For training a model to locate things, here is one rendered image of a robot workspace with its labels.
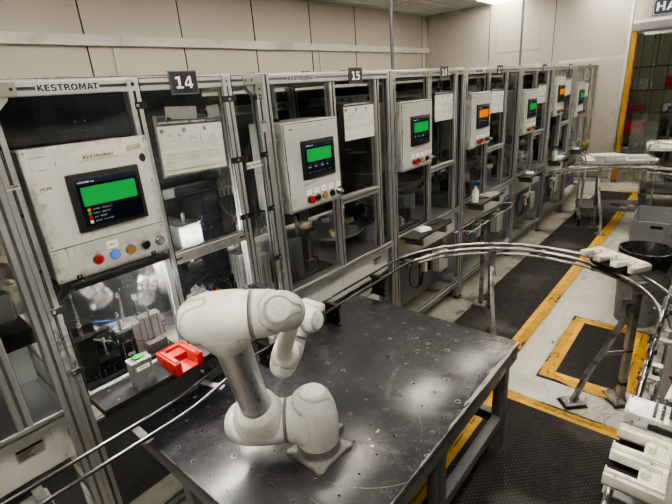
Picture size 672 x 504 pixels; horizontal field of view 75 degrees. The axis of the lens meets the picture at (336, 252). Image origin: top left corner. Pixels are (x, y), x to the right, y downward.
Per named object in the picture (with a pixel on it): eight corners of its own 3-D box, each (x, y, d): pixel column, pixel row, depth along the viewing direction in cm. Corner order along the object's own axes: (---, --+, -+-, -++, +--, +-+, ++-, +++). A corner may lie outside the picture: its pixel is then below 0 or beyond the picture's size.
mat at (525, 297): (509, 363, 317) (510, 362, 316) (436, 339, 354) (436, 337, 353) (640, 192, 725) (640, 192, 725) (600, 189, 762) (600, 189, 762)
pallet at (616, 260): (578, 262, 281) (580, 248, 278) (596, 259, 285) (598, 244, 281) (630, 284, 248) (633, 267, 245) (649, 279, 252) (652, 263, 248)
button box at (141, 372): (138, 391, 167) (131, 365, 163) (129, 383, 172) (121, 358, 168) (157, 380, 173) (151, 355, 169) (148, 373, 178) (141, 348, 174)
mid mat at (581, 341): (629, 407, 267) (630, 405, 267) (535, 375, 302) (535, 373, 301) (653, 335, 337) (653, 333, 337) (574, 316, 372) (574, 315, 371)
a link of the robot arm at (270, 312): (304, 287, 125) (257, 291, 125) (299, 281, 107) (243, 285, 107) (308, 334, 123) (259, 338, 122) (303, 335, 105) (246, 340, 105)
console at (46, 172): (62, 287, 150) (19, 150, 134) (34, 270, 168) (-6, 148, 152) (173, 250, 179) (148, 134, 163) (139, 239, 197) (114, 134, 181)
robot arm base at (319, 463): (360, 439, 167) (359, 428, 165) (321, 478, 152) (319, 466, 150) (324, 420, 179) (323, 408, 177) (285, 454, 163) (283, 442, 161)
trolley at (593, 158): (574, 227, 585) (583, 154, 552) (571, 216, 633) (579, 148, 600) (653, 231, 551) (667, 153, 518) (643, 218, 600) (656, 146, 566)
